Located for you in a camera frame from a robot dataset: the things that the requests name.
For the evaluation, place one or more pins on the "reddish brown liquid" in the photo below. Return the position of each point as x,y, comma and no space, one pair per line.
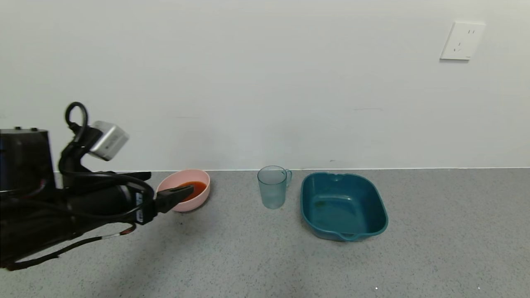
198,188

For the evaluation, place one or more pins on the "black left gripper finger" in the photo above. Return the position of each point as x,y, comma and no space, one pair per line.
172,198
136,176

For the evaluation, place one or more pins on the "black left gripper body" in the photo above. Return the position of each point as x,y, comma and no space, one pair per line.
143,207

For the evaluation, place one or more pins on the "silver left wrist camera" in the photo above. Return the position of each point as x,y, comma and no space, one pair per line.
108,140

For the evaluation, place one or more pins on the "pink plastic bowl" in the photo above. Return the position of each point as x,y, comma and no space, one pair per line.
198,203

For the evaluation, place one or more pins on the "clear teal ribbed cup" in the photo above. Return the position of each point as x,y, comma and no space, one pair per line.
273,190

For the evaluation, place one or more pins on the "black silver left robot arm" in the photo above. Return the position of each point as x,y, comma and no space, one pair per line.
25,165

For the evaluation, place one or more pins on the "white wall power outlet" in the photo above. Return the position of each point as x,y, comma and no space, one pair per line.
462,40

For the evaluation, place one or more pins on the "teal plastic basin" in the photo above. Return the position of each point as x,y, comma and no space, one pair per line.
343,207

